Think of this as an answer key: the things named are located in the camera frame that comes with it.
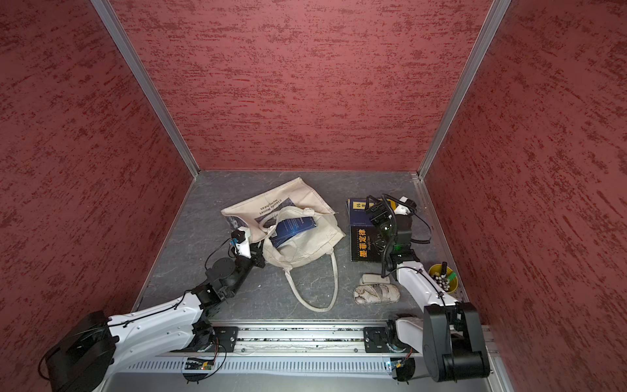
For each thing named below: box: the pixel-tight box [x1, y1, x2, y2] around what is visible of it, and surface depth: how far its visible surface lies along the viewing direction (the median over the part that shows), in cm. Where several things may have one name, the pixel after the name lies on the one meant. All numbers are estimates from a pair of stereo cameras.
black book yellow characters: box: [350, 224, 383, 263], surface depth 94 cm
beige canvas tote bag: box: [221, 177, 347, 313], surface depth 93 cm
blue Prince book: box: [270, 216, 317, 249], surface depth 98 cm
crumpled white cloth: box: [353, 273, 401, 305], surface depth 83 cm
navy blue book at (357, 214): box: [347, 197, 376, 227], surface depth 103 cm
